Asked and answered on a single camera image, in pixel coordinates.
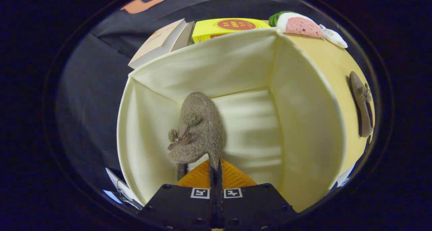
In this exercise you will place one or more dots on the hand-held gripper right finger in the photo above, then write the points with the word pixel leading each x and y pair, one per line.
pixel 256 207

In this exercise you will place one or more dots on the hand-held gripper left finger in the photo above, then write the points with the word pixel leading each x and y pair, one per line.
pixel 179 207

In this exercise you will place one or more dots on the brown fuzzy shoe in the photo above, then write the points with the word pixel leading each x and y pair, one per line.
pixel 202 126
pixel 361 103

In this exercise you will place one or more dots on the cream fabric storage box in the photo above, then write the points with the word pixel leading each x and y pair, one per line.
pixel 303 123

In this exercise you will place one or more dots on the blue printed box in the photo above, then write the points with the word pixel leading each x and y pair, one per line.
pixel 113 195

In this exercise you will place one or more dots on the yellow book with red circle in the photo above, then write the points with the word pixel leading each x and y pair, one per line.
pixel 216 30

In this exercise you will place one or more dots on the white plush toy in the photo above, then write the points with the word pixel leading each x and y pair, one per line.
pixel 334 38

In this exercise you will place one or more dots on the watermelon slice plush toy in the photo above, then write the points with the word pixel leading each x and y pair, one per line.
pixel 300 25

